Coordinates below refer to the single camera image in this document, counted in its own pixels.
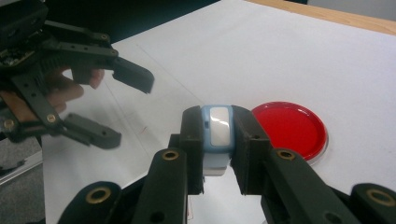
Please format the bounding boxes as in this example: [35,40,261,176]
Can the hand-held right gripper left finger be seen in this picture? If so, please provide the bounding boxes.
[169,105,205,195]

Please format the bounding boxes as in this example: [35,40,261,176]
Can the wooden table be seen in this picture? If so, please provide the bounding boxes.
[246,0,396,35]

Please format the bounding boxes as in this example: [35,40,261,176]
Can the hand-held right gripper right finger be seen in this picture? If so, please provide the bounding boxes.
[231,105,274,196]

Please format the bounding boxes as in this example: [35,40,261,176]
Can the blue and white stamp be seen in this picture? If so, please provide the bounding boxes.
[199,104,236,176]

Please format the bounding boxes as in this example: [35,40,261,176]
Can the round red ink pad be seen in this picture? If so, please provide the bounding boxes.
[251,101,329,162]

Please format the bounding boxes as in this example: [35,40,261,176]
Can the aluminium floor rail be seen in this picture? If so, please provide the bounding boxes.
[0,150,43,186]

